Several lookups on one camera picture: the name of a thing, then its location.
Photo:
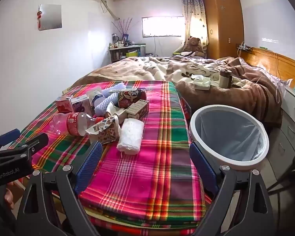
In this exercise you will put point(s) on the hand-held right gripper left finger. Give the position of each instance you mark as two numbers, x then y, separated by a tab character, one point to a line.
88	167

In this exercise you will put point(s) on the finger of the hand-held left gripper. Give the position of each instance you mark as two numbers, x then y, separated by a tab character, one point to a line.
9	134
36	140

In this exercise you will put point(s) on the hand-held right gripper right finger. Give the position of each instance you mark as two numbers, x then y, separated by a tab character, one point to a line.
202	169

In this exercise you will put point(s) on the white round trash bin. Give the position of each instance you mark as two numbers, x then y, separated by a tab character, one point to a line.
236	164

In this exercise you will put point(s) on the clear plastic bottle red label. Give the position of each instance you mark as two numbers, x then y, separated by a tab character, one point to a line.
71	124

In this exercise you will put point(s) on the red drink carton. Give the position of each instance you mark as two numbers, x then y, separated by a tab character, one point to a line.
64	105

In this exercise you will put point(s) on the mauve drink carton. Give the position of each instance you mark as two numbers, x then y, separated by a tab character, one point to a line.
80	105

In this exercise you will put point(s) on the pale blue foam net sleeve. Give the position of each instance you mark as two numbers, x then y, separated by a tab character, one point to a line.
103	105
115	86

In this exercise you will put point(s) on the white plastic bottle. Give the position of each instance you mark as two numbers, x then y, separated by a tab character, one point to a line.
95	95

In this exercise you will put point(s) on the brown drink carton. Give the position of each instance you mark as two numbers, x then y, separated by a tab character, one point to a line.
137	109

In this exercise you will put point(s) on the red cartoon face can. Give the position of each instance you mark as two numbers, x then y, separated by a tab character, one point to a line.
132	97

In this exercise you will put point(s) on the long white purple box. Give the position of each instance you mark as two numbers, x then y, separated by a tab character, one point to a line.
127	90

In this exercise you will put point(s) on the person's left hand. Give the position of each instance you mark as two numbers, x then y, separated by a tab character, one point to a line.
9	196

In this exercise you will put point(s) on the grey bin liner bag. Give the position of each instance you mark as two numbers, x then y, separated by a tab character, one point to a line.
226	132

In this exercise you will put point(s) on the pink green plaid cloth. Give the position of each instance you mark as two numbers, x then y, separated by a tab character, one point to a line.
150	172

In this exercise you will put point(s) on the white box on bed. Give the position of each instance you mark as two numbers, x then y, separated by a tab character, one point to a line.
201	83

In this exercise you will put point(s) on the brown lidded mug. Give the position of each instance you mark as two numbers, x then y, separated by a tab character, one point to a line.
225	78

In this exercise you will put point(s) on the white drawer cabinet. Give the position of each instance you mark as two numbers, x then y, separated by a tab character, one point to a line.
290	118

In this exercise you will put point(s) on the brown cream bed blanket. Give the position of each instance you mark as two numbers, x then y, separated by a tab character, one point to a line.
162	68

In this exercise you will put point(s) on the cluttered shelf desk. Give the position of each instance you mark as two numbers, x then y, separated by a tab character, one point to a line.
127	54

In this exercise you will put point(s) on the green box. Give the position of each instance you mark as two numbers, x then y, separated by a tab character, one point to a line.
178	51

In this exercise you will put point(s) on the red hanging ornament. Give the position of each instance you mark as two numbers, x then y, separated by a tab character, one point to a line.
40	16

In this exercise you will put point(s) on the brown teddy bear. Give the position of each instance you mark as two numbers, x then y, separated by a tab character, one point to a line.
193	45

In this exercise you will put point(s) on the wooden headboard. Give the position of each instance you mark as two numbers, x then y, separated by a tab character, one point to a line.
272	61

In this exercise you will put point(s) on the white power strip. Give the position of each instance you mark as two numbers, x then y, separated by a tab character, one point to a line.
243	46

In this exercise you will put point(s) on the vase with dry branches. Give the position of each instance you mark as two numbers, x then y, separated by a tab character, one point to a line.
124	32

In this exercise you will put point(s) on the wooden wardrobe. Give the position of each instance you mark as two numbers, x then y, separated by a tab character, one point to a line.
223	24

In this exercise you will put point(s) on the bright window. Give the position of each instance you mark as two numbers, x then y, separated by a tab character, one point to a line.
162	27

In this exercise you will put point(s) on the air conditioner pipe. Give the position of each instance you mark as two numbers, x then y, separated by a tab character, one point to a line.
108	7

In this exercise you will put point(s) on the patterned curtain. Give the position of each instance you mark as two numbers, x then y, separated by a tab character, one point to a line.
194	17

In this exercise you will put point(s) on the silver wall panel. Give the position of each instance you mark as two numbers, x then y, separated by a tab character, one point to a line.
51	17

